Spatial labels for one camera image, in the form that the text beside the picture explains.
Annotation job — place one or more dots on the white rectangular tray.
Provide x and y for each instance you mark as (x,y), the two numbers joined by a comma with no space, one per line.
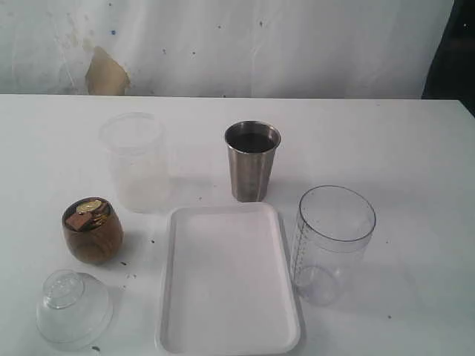
(225,286)

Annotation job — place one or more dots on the clear plastic measuring jar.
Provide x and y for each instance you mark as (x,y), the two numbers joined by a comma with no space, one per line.
(333,227)

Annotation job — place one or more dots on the clear dome lid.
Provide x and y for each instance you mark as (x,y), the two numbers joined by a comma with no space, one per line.
(74,310)

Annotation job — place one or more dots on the dark object at right edge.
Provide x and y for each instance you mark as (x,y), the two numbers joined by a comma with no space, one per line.
(451,74)

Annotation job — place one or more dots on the brown wooden cup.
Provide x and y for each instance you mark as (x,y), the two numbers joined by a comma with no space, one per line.
(101,240)

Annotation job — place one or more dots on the gold coin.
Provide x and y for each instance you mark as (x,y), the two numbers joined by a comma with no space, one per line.
(88,206)

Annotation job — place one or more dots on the translucent plastic jar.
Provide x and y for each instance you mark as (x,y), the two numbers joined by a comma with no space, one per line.
(137,160)

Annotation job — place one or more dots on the brown wooden block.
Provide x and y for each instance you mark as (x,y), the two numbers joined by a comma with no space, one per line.
(78,221)

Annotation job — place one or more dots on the stainless steel cup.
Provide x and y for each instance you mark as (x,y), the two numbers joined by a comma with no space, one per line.
(251,151)

